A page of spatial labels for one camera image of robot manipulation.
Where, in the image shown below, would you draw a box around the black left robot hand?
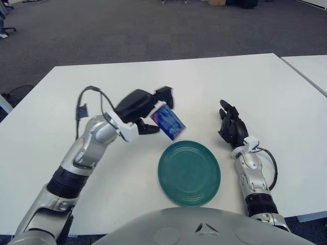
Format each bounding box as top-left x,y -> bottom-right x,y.
115,86 -> 176,135

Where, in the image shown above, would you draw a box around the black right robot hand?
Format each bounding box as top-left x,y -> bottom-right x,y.
217,99 -> 250,149

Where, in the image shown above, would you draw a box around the blue purple gum pack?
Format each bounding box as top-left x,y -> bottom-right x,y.
150,104 -> 187,141

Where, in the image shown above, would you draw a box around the green ribbed plate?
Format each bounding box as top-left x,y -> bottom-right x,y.
157,140 -> 221,207

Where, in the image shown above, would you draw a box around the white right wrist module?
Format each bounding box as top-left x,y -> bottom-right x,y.
242,136 -> 259,153

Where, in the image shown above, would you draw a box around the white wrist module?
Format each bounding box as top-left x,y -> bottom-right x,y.
119,122 -> 138,142
242,136 -> 259,153

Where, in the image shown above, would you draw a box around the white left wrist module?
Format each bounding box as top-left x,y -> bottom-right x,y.
119,122 -> 138,142

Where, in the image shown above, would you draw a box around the grey robot torso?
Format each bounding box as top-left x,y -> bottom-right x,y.
90,207 -> 311,245

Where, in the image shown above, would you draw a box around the black floor chair base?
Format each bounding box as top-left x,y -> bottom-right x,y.
1,85 -> 33,99

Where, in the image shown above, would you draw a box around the black bags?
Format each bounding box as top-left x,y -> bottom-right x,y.
226,0 -> 259,10

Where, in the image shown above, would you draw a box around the white table leg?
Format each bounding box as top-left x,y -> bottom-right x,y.
0,93 -> 13,114

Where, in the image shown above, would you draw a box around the person leg with white shoe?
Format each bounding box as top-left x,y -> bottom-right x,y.
0,17 -> 8,39

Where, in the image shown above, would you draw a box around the black office chair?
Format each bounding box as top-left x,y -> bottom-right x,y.
0,0 -> 17,33

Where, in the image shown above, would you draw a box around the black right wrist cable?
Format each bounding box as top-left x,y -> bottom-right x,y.
255,147 -> 278,191

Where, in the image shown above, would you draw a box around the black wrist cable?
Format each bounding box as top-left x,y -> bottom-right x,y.
255,147 -> 278,191
75,86 -> 115,140

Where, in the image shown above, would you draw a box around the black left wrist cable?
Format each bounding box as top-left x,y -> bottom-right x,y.
75,86 -> 115,140

